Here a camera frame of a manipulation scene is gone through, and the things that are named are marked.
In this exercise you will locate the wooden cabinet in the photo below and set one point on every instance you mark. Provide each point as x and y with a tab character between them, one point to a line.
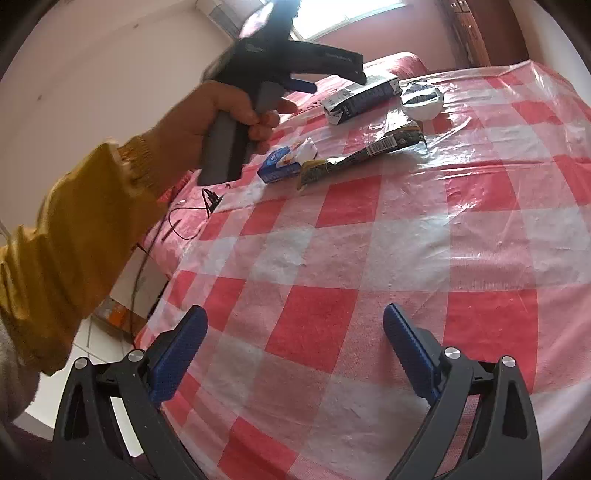
485	32

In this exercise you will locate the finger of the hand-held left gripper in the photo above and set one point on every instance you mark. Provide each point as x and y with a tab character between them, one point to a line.
302	85
332	60

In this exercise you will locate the person's left hand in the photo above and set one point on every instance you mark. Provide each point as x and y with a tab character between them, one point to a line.
194	129

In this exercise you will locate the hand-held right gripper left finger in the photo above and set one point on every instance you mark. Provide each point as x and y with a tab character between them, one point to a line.
180	355

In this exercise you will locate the red checkered plastic tablecloth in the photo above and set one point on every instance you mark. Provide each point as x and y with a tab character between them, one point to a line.
323	258

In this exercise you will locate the window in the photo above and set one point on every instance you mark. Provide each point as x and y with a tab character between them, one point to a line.
351	14

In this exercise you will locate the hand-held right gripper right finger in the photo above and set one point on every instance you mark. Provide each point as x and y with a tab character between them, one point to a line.
411	350

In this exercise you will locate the foil snack wrapper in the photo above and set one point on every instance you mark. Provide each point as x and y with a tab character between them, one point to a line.
397	136

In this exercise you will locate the blue and white cigarette box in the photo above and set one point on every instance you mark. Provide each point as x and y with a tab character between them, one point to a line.
277	168

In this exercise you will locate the white milk carton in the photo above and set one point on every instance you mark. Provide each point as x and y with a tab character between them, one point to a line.
360	99

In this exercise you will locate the white bottle with blue label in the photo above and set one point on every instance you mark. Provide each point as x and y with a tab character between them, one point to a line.
421	108

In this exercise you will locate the white crumpled paper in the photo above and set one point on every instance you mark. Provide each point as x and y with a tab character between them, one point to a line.
307	150

